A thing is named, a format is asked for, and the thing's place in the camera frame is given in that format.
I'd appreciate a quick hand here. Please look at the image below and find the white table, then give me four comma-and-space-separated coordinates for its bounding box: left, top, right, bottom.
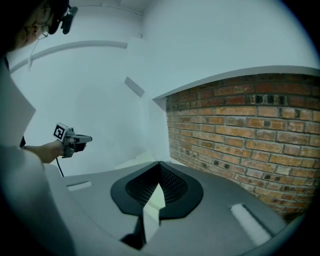
113, 151, 173, 172

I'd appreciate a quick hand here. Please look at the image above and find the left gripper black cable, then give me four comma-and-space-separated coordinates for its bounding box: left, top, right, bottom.
55, 156, 65, 178

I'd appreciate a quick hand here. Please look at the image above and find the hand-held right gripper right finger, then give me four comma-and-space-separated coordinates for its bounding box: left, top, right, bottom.
146, 161, 288, 256

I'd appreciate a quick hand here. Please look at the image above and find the black head-mounted camera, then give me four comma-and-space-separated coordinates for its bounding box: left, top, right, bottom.
47, 0, 79, 35

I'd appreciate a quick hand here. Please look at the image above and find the grey rectangular wall plate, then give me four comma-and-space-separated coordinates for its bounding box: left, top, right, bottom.
124, 76, 146, 98

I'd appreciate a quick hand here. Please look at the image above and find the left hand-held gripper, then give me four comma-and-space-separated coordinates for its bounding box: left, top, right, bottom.
52, 122, 93, 159

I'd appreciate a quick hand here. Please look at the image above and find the person's left forearm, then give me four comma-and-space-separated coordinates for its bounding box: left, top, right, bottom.
22, 139, 65, 165

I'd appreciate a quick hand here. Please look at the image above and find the white earphone cable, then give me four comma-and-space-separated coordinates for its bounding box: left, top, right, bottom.
27, 32, 49, 72

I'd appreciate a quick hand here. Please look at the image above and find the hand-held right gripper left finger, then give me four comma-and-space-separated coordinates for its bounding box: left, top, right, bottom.
62, 161, 160, 241

